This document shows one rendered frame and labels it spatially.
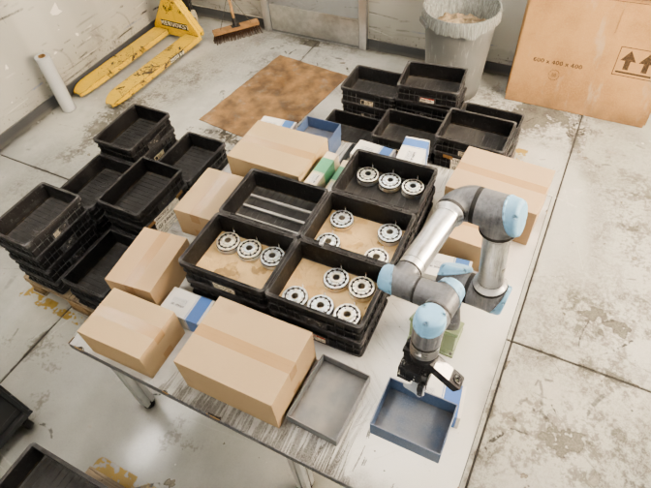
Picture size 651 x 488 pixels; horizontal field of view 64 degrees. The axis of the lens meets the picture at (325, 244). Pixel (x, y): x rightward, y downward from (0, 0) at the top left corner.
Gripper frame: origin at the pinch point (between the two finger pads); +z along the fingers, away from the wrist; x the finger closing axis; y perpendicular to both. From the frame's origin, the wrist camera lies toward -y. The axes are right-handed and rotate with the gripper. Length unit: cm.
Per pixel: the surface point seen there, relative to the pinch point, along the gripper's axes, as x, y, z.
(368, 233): -73, 50, 22
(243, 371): 8, 59, 23
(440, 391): -21.2, -2.0, 30.8
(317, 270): -46, 60, 24
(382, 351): -32, 24, 39
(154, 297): -7, 115, 30
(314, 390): -6, 40, 41
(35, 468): 61, 128, 69
